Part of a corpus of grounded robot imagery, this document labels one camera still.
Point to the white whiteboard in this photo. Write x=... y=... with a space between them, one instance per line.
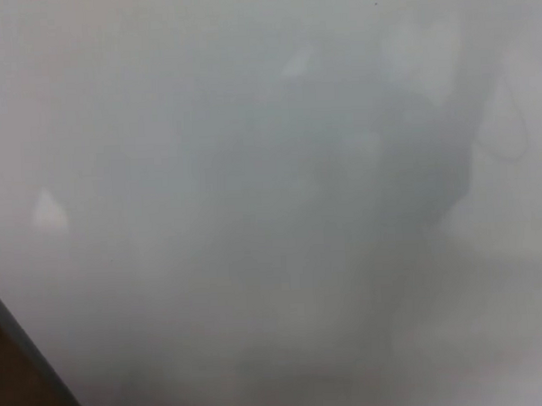
x=296 y=166

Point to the grey whiteboard frame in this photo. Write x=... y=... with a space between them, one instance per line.
x=34 y=352

